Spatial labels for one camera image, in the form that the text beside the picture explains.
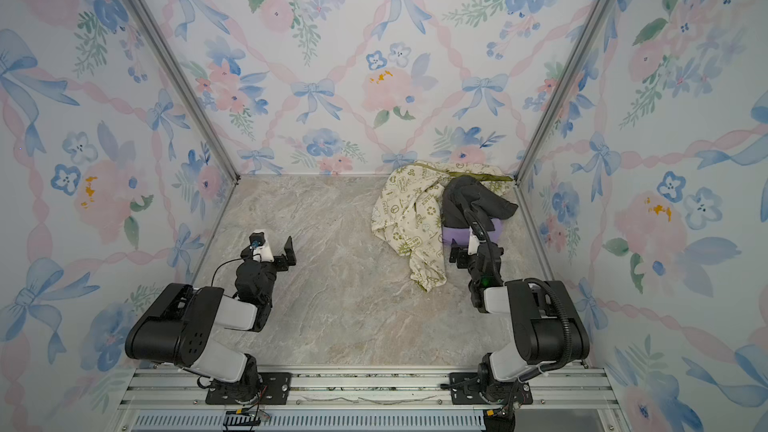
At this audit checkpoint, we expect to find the purple cloth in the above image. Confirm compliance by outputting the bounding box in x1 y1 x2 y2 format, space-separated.
442 218 503 247

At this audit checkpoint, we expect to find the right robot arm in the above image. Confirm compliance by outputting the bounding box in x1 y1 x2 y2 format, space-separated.
443 242 590 405

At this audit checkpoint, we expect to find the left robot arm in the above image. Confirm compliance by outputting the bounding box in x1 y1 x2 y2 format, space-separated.
125 230 297 406

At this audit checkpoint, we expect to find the dark grey cloth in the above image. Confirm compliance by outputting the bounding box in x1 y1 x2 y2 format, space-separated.
441 175 518 231

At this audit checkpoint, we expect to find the cream green printed cloth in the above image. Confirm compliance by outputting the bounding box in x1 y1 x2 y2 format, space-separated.
371 161 512 292

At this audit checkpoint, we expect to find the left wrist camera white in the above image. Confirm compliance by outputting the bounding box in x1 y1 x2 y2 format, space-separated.
248 229 274 262

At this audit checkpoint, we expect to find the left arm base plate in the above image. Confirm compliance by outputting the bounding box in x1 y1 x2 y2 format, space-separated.
205 372 293 406

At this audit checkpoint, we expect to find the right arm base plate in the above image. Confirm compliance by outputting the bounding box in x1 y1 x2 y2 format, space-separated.
440 372 533 407

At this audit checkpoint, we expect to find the left corner aluminium post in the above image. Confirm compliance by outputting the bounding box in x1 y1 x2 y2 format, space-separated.
123 0 240 184

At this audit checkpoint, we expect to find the corner aluminium post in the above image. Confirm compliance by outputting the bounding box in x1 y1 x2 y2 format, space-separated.
514 0 615 185
123 0 240 184

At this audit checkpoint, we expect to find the aluminium rail frame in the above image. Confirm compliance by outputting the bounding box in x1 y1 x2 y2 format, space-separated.
108 363 629 431

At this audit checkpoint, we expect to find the right corner aluminium post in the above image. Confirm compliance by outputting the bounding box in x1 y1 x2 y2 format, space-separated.
514 0 615 185

